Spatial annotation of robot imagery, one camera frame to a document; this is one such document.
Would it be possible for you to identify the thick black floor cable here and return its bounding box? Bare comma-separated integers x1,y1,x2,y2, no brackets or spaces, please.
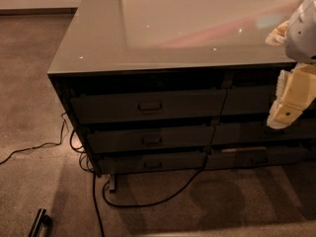
91,151,209,237

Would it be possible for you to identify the dark grey drawer cabinet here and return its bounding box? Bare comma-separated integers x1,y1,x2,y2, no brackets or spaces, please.
48,0,316,176

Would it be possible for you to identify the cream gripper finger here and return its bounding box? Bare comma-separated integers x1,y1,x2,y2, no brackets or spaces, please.
267,63,316,129
266,21,288,46

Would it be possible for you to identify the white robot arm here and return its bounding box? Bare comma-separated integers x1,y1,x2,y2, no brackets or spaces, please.
266,0,316,129

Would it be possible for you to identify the thin black floor cable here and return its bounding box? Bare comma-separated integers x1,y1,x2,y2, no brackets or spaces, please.
0,112,95,174

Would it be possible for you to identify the black bar object on floor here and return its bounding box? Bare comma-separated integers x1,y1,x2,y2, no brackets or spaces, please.
28,208,52,237

